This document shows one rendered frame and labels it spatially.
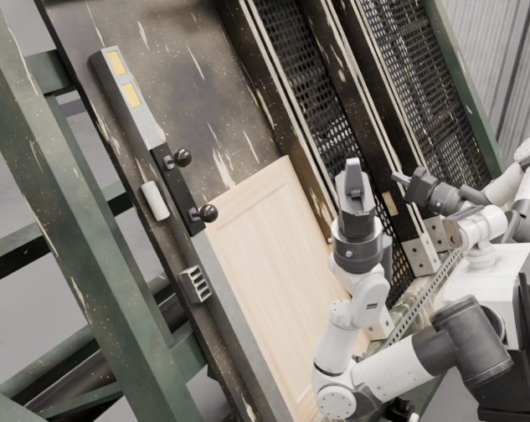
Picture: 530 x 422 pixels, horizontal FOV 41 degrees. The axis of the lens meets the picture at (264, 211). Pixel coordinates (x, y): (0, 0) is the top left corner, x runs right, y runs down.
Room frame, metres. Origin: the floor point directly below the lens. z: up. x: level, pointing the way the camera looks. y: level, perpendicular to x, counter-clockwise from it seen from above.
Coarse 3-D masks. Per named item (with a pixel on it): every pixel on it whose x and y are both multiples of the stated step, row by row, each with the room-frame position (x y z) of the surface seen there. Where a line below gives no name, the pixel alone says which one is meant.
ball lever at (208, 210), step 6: (210, 204) 1.22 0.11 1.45; (192, 210) 1.30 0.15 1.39; (204, 210) 1.21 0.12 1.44; (210, 210) 1.21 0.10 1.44; (216, 210) 1.22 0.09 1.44; (192, 216) 1.29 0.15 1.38; (198, 216) 1.26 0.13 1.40; (204, 216) 1.20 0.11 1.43; (210, 216) 1.20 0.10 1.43; (216, 216) 1.21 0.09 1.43; (204, 222) 1.21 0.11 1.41; (210, 222) 1.21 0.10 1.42
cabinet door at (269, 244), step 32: (288, 160) 1.71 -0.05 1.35; (256, 192) 1.54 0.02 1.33; (288, 192) 1.64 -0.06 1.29; (224, 224) 1.40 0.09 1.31; (256, 224) 1.48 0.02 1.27; (288, 224) 1.57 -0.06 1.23; (224, 256) 1.34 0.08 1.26; (256, 256) 1.42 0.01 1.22; (288, 256) 1.51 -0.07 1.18; (320, 256) 1.60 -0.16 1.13; (256, 288) 1.37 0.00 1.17; (288, 288) 1.45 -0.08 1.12; (320, 288) 1.54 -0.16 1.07; (256, 320) 1.31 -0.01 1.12; (288, 320) 1.38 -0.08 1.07; (320, 320) 1.47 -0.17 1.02; (288, 352) 1.33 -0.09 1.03; (288, 384) 1.26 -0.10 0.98
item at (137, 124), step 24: (96, 72) 1.39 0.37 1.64; (120, 96) 1.36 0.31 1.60; (120, 120) 1.36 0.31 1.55; (144, 120) 1.36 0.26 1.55; (144, 144) 1.33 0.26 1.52; (144, 168) 1.33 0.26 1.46; (168, 216) 1.30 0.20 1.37; (192, 240) 1.27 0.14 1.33; (192, 264) 1.27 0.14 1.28; (216, 264) 1.29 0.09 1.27; (216, 288) 1.25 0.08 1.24; (216, 312) 1.24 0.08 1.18; (240, 312) 1.26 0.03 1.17; (240, 336) 1.22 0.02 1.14; (240, 360) 1.20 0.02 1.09; (264, 360) 1.23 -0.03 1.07; (264, 384) 1.19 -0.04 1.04; (264, 408) 1.17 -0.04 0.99
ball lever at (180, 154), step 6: (180, 150) 1.25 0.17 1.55; (186, 150) 1.25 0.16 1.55; (168, 156) 1.33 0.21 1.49; (174, 156) 1.24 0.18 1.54; (180, 156) 1.24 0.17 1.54; (186, 156) 1.24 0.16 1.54; (192, 156) 1.25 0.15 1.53; (168, 162) 1.31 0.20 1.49; (174, 162) 1.24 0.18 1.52; (180, 162) 1.23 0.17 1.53; (186, 162) 1.24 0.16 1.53; (168, 168) 1.32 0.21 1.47
